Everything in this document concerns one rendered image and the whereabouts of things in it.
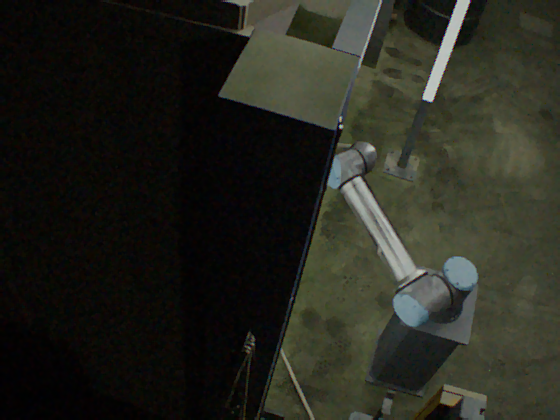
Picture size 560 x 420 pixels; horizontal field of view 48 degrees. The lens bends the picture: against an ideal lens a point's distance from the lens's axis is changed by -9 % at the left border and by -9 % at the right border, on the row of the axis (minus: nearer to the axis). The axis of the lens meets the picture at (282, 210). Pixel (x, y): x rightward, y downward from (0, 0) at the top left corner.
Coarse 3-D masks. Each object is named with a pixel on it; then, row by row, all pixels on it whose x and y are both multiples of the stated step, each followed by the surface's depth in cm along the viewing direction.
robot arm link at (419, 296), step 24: (336, 168) 258; (360, 168) 262; (360, 192) 257; (360, 216) 257; (384, 216) 255; (384, 240) 252; (384, 264) 255; (408, 264) 249; (408, 288) 246; (432, 288) 246; (408, 312) 246; (432, 312) 244
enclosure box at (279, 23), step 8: (288, 8) 215; (296, 8) 217; (272, 16) 210; (280, 16) 212; (288, 16) 213; (256, 24) 206; (264, 24) 207; (272, 24) 208; (280, 24) 210; (288, 24) 211; (272, 32) 206; (280, 32) 207
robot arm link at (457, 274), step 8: (448, 264) 251; (456, 264) 252; (464, 264) 253; (472, 264) 254; (440, 272) 253; (448, 272) 249; (456, 272) 250; (464, 272) 250; (472, 272) 251; (448, 280) 248; (456, 280) 247; (464, 280) 248; (472, 280) 249; (448, 288) 247; (456, 288) 248; (464, 288) 247; (472, 288) 250; (456, 296) 249; (464, 296) 252; (456, 304) 257
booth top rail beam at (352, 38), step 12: (360, 0) 115; (372, 0) 116; (348, 12) 113; (360, 12) 113; (372, 12) 114; (348, 24) 111; (360, 24) 111; (372, 24) 112; (348, 36) 109; (360, 36) 109; (336, 48) 106; (348, 48) 107; (360, 48) 107; (360, 60) 108
